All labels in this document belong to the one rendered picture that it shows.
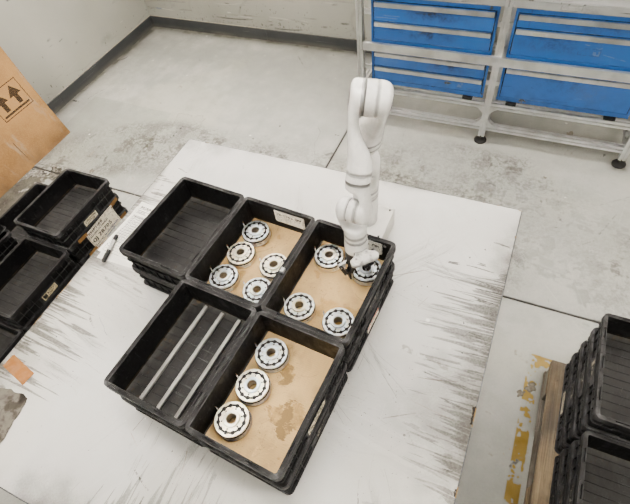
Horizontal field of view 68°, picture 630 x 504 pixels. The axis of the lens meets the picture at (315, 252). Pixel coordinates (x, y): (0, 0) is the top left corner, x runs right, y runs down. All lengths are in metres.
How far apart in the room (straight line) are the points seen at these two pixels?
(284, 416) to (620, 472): 1.15
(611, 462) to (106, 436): 1.67
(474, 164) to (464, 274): 1.53
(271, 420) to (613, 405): 1.16
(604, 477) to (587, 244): 1.38
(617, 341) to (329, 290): 1.08
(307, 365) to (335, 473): 0.31
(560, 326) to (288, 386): 1.56
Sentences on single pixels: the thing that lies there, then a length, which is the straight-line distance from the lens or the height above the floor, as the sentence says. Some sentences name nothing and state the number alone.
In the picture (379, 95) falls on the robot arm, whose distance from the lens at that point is 1.18.
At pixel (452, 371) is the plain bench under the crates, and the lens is 1.60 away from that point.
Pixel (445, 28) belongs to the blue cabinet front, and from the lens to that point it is 3.03.
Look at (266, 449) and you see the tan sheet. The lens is 1.40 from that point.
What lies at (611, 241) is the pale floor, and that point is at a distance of 3.01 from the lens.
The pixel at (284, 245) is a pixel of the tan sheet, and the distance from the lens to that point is 1.71.
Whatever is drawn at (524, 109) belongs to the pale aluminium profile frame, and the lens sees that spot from 3.20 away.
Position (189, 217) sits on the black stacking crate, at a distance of 1.92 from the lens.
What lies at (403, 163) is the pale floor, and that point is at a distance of 3.18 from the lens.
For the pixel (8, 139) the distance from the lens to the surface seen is 4.07.
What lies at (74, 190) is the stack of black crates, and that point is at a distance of 2.88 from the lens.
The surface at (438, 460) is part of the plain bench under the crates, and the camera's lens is 1.51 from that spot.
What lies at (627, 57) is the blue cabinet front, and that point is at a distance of 3.05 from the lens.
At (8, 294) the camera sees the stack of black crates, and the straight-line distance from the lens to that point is 2.75.
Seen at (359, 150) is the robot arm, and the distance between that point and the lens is 1.23.
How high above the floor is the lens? 2.16
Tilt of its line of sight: 53 degrees down
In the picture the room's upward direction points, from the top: 11 degrees counter-clockwise
